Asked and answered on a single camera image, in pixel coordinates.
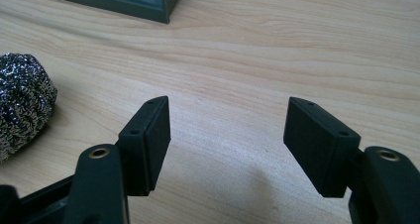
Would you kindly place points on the steel wool scouring ball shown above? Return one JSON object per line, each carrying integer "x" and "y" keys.
{"x": 23, "y": 101}

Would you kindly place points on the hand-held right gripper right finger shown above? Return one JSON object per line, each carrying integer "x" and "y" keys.
{"x": 320, "y": 151}

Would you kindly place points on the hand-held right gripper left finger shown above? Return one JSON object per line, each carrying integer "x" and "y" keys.
{"x": 145, "y": 151}

